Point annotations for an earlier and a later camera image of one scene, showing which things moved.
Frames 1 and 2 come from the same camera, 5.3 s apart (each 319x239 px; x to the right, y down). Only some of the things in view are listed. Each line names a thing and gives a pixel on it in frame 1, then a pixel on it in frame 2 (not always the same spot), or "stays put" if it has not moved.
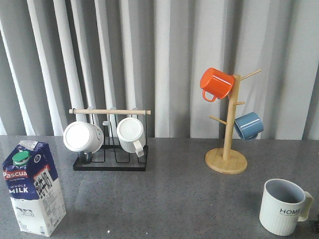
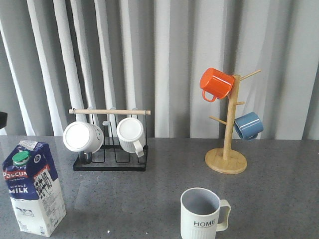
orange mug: [216, 83] stays put
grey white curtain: [58, 55] stays put
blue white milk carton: [30, 174] stays put
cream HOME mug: [282, 205] → [194, 225]
